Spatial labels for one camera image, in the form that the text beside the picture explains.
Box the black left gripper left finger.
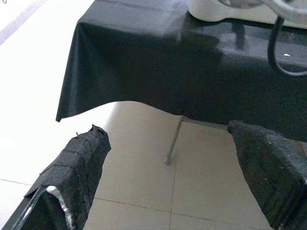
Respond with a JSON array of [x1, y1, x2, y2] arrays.
[[3, 123, 112, 230]]

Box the white plastic children table top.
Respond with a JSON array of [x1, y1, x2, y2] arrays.
[[188, 0, 307, 27]]

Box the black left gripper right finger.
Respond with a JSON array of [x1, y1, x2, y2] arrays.
[[226, 119, 307, 230]]

